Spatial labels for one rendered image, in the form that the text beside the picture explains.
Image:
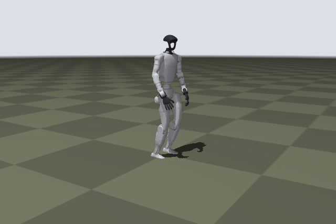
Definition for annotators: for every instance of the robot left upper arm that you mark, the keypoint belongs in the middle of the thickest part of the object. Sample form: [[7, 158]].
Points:
[[179, 73]]

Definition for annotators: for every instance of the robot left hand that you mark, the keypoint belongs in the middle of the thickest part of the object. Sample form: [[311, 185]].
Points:
[[186, 94]]

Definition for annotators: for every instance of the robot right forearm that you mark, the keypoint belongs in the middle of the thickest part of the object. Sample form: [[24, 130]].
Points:
[[157, 83]]

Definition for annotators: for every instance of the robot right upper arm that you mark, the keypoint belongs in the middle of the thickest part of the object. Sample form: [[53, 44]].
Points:
[[157, 63]]

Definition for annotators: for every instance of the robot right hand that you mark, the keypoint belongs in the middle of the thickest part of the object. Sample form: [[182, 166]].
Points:
[[167, 101]]

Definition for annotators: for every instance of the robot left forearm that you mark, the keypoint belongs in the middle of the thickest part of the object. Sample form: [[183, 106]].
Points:
[[182, 83]]

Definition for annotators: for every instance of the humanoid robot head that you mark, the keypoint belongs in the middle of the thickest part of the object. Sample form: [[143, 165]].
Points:
[[170, 39]]

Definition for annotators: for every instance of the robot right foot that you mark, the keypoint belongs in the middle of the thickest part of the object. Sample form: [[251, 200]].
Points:
[[157, 156]]

